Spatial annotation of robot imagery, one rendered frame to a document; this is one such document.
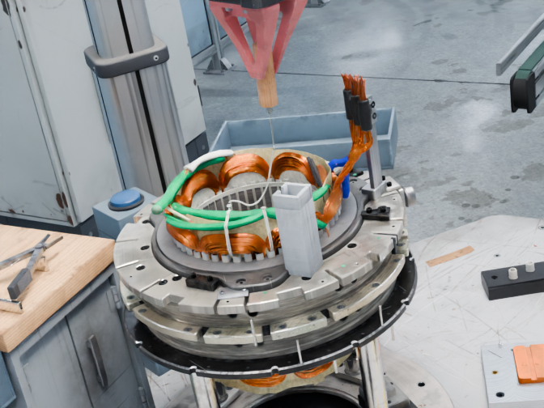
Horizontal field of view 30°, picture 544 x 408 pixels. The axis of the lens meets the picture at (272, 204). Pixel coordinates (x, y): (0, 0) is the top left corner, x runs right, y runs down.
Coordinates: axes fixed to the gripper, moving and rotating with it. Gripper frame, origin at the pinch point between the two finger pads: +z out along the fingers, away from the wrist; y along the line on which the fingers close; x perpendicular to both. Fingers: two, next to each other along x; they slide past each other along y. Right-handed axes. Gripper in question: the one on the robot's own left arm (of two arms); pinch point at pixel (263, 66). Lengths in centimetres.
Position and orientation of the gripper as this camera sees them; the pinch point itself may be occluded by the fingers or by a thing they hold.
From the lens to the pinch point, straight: 93.7
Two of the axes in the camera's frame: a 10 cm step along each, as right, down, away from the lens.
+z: 0.7, 9.1, 4.1
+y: 6.4, -3.6, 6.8
